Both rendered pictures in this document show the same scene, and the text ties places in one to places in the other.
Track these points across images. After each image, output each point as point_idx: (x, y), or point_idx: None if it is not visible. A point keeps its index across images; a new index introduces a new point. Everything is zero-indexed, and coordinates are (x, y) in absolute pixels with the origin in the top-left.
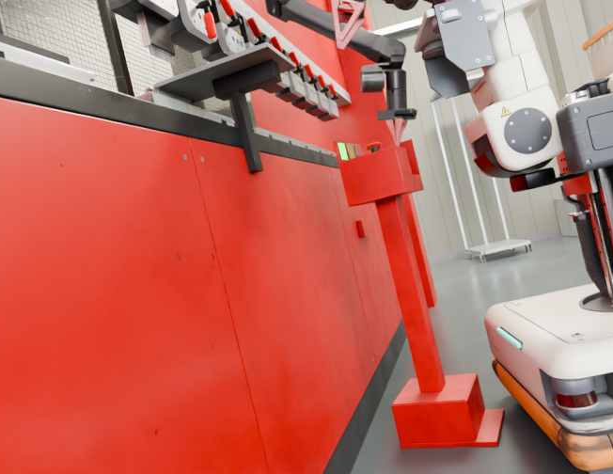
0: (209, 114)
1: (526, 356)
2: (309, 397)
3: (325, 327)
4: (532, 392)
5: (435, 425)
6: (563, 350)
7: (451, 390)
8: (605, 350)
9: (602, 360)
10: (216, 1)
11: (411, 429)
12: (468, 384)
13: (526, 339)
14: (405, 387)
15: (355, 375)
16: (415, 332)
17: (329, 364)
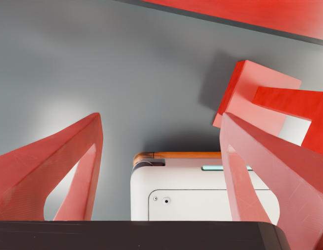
0: None
1: (189, 166)
2: None
3: (271, 2)
4: (194, 158)
5: (229, 90)
6: (143, 182)
7: (248, 110)
8: (135, 203)
9: (132, 196)
10: None
11: (236, 72)
12: (255, 125)
13: (199, 173)
14: (279, 75)
15: (304, 30)
16: (274, 96)
17: (244, 7)
